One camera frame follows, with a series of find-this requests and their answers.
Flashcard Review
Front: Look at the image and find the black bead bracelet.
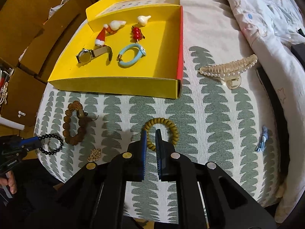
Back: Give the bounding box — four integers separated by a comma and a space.
38, 133, 65, 156

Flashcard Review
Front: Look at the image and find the olive spiral hair tie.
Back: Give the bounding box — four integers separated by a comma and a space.
143, 117, 180, 152

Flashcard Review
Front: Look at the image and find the gold rhinestone hair clip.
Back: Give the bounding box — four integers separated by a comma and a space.
87, 148, 101, 162

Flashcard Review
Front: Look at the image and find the brown rudraksha bead bracelet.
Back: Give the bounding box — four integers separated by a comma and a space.
62, 100, 99, 146

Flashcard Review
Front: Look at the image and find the small blue hair clip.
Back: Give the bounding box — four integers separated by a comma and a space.
255, 126, 268, 152

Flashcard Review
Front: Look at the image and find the light blue bangle bracelet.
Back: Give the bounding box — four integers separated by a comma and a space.
116, 43, 147, 68

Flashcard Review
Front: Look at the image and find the silver wristwatch grey strap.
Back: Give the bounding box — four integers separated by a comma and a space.
75, 45, 113, 65

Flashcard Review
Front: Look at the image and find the pearl claw hair clip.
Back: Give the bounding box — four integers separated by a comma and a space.
198, 54, 258, 90

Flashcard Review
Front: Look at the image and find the person left hand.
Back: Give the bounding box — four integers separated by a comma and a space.
0, 171, 17, 194

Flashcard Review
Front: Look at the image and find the green patterned bed sheet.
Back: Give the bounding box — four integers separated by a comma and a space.
34, 0, 282, 224

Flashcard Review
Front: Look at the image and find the yellow cardboard box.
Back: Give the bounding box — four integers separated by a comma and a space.
48, 0, 184, 99

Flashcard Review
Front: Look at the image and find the red candied berry hair clip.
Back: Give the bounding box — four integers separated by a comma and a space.
131, 26, 145, 42

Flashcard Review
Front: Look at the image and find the santa hat hair clip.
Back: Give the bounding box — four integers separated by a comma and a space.
95, 20, 126, 47

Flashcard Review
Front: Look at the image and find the wooden wardrobe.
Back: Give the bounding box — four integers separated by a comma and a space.
1, 0, 92, 127

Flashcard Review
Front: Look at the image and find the white plastic bag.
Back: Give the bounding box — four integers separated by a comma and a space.
48, 0, 69, 19

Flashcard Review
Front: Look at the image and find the white floral duvet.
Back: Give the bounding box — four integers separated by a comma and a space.
227, 0, 304, 223

